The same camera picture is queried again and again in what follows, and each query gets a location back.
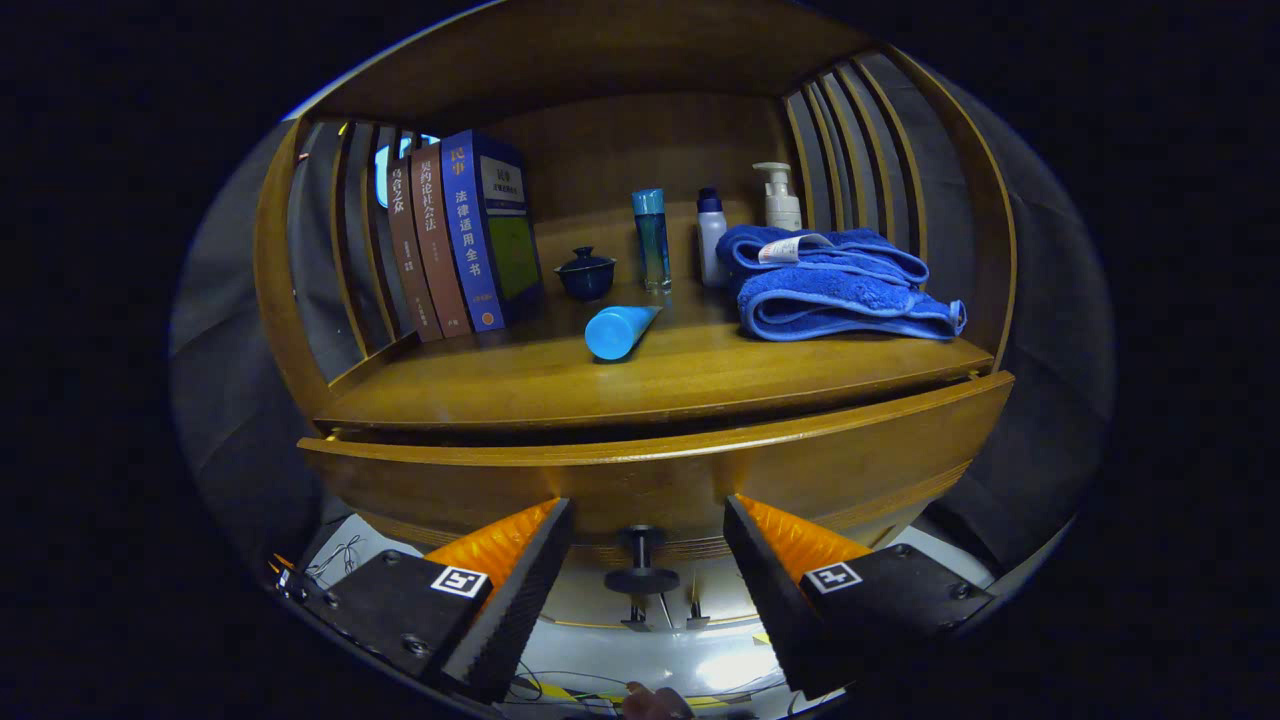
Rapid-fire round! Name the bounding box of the tall blue glass bottle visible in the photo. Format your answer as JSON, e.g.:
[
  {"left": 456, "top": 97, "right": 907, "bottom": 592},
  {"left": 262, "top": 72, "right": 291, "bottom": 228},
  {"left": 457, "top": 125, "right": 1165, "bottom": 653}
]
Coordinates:
[{"left": 631, "top": 188, "right": 673, "bottom": 294}]

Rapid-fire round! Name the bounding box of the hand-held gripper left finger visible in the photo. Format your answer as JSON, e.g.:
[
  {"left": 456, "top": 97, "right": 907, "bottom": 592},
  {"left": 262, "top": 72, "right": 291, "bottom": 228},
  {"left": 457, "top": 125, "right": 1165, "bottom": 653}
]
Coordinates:
[{"left": 285, "top": 497, "right": 576, "bottom": 706}]

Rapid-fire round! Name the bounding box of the reddish brown book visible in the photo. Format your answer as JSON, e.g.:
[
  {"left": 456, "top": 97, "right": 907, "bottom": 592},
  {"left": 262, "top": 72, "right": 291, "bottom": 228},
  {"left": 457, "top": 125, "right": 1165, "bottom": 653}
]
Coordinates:
[{"left": 410, "top": 143, "right": 473, "bottom": 339}]

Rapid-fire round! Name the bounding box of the blue lidded teacup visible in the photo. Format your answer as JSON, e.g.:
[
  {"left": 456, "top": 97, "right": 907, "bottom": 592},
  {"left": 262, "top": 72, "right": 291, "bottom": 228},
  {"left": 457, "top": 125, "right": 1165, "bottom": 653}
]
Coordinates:
[{"left": 553, "top": 246, "right": 618, "bottom": 303}]

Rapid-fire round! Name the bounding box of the wooden drawer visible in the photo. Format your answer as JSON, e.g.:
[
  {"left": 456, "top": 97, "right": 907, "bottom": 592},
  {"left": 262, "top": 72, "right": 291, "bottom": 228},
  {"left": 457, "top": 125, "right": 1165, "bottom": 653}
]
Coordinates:
[{"left": 297, "top": 370, "right": 1016, "bottom": 597}]

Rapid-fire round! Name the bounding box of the folded blue towel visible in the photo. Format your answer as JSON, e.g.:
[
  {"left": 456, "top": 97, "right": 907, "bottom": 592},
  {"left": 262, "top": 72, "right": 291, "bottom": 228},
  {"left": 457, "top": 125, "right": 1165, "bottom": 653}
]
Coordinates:
[{"left": 716, "top": 225, "right": 969, "bottom": 343}]

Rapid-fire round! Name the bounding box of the wooden cabinet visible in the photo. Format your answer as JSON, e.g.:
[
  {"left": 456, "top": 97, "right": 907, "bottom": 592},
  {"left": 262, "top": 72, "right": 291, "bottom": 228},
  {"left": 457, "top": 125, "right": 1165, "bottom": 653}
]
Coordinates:
[{"left": 253, "top": 0, "right": 1019, "bottom": 641}]

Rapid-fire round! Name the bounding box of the wooden countertop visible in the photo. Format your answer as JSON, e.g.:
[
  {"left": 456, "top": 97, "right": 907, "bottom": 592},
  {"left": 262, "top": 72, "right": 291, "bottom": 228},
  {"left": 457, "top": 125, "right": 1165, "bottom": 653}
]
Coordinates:
[{"left": 315, "top": 278, "right": 998, "bottom": 433}]

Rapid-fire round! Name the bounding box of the thick blue book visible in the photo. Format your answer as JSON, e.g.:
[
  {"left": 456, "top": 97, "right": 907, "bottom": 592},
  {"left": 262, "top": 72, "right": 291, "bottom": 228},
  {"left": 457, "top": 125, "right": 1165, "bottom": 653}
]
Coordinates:
[{"left": 441, "top": 129, "right": 546, "bottom": 333}]

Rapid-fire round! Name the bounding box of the white bottle with blue cap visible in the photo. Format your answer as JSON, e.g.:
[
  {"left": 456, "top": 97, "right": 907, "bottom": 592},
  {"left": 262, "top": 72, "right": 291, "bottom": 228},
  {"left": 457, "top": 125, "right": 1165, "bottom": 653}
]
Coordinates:
[{"left": 696, "top": 187, "right": 729, "bottom": 289}]

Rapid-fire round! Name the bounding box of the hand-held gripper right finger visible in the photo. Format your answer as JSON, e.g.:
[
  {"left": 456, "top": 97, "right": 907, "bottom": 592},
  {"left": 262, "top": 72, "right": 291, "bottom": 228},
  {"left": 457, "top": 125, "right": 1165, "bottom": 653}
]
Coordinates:
[{"left": 722, "top": 494, "right": 1001, "bottom": 701}]

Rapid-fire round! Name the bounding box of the blue squeeze tube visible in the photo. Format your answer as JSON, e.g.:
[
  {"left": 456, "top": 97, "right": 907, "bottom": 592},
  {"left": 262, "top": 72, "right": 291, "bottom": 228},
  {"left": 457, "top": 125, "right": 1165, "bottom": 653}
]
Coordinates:
[{"left": 584, "top": 305, "right": 664, "bottom": 362}]

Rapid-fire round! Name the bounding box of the dark brown book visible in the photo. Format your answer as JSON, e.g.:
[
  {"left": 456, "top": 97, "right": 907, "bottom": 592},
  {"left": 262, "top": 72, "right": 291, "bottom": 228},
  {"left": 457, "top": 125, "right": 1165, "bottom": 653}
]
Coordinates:
[{"left": 386, "top": 158, "right": 444, "bottom": 343}]

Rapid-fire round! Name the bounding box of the white pump bottle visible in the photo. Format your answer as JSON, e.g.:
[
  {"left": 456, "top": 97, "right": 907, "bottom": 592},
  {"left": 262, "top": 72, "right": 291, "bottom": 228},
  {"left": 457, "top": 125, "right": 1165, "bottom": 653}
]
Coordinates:
[{"left": 752, "top": 162, "right": 803, "bottom": 232}]

